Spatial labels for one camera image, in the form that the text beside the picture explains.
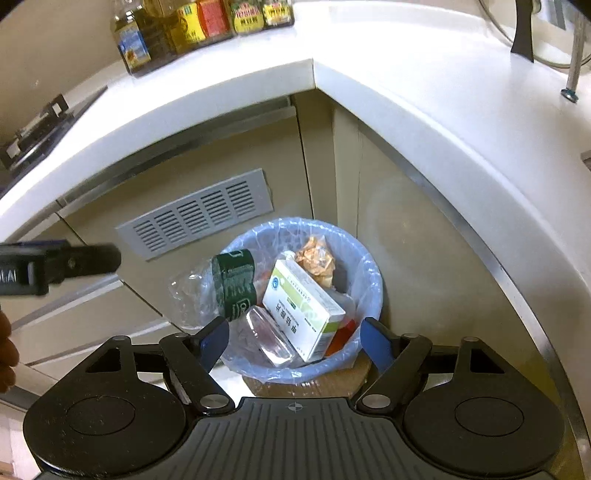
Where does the grey cabinet vent grille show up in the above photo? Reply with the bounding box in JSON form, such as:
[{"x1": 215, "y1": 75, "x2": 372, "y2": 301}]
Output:
[{"x1": 115, "y1": 168, "x2": 273, "y2": 261}]

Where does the yellow oil bottle orange handle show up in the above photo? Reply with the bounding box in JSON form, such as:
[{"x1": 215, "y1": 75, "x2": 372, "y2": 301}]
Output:
[{"x1": 168, "y1": 0, "x2": 232, "y2": 51}]

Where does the glass pot lid black handle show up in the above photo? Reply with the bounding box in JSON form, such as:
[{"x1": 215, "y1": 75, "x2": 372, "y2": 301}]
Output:
[{"x1": 478, "y1": 0, "x2": 591, "y2": 70}]

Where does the blue plastic waste basket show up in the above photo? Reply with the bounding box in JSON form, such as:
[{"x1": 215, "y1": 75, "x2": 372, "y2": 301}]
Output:
[{"x1": 219, "y1": 219, "x2": 384, "y2": 384}]

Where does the clear bottle green label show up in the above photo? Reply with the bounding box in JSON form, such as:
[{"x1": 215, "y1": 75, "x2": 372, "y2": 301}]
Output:
[{"x1": 168, "y1": 249, "x2": 257, "y2": 329}]

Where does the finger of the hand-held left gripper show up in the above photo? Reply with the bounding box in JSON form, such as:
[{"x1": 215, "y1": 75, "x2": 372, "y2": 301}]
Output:
[{"x1": 45, "y1": 243, "x2": 123, "y2": 285}]

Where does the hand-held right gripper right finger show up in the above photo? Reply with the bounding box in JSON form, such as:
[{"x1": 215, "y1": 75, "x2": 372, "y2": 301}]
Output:
[{"x1": 356, "y1": 316, "x2": 514, "y2": 412}]

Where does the green label sauce jar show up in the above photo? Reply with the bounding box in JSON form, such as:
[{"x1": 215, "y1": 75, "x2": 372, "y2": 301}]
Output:
[{"x1": 228, "y1": 0, "x2": 265, "y2": 37}]

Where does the black glass gas stove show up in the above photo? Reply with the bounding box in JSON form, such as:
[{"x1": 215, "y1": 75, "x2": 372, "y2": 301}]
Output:
[{"x1": 0, "y1": 85, "x2": 109, "y2": 195}]

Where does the orange red plastic packet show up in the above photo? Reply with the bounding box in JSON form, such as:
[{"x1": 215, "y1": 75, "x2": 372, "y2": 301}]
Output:
[{"x1": 323, "y1": 318, "x2": 358, "y2": 358}]

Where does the metal rack leg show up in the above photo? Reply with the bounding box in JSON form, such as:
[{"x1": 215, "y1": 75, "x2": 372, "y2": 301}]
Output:
[{"x1": 560, "y1": 18, "x2": 589, "y2": 103}]

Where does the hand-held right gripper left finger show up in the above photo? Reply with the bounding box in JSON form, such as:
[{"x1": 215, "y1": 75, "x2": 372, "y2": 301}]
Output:
[{"x1": 85, "y1": 316, "x2": 232, "y2": 414}]

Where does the person's left hand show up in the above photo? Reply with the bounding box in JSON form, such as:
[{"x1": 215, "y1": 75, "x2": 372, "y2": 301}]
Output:
[{"x1": 0, "y1": 310, "x2": 20, "y2": 394}]

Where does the dark sauce bottle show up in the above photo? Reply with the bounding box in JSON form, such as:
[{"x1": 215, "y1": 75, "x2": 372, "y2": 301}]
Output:
[{"x1": 141, "y1": 0, "x2": 178, "y2": 65}]

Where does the white green medicine box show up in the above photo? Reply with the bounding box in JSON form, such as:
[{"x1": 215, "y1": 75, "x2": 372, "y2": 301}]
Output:
[{"x1": 262, "y1": 258, "x2": 347, "y2": 364}]

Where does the orange snack packet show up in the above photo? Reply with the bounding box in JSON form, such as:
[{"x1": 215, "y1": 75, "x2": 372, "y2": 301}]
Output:
[{"x1": 295, "y1": 235, "x2": 338, "y2": 288}]

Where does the blue label oil bottle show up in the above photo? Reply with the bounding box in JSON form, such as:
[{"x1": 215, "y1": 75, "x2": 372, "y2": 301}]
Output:
[{"x1": 112, "y1": 0, "x2": 153, "y2": 77}]

